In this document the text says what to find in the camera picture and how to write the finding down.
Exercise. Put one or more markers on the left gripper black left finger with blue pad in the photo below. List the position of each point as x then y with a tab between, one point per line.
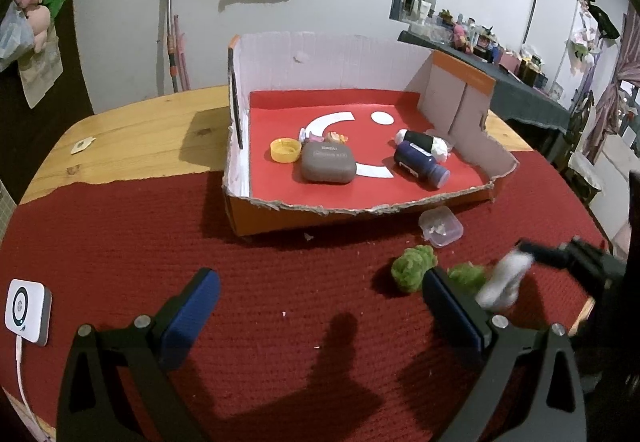
93	404

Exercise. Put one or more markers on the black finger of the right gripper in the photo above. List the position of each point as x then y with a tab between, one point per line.
593	269

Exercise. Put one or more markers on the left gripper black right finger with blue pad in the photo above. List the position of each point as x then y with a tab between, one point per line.
557	412

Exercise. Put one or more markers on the white fluffy plush toy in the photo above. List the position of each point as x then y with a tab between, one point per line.
501	289

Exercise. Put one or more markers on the green fuzzy ball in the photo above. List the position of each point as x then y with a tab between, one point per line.
409	269
469	277

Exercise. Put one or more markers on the clear plastic pill box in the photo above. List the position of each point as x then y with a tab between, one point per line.
440	226

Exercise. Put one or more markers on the dark blue bottle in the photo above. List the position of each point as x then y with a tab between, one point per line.
421	165

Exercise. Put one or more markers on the grey zippered case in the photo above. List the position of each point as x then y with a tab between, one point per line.
325	162

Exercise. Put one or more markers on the blonde girl figurine pink dress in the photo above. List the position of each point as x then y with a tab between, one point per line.
325	138

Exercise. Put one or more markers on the yellow round cap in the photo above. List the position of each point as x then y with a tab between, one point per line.
285	150

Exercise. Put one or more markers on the white square device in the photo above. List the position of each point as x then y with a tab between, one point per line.
28	311

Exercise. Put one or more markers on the purple curtain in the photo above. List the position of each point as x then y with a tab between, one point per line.
626	70

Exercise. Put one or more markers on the dark green covered table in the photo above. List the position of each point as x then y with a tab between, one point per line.
512	99

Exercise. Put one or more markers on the white wardrobe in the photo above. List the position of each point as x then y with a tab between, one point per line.
562	34

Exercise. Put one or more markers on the red knitted table mat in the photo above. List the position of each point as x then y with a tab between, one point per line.
310	340

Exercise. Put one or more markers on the small white sticker tag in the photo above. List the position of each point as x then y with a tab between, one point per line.
82	145

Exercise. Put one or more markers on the orange cardboard box tray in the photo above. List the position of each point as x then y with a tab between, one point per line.
302	86

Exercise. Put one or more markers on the plastic bag on door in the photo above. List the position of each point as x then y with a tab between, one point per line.
16	36

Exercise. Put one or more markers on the pink plush toys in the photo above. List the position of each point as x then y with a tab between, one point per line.
39	20

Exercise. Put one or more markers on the orange tipped broom stick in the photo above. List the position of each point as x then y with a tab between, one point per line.
178	73

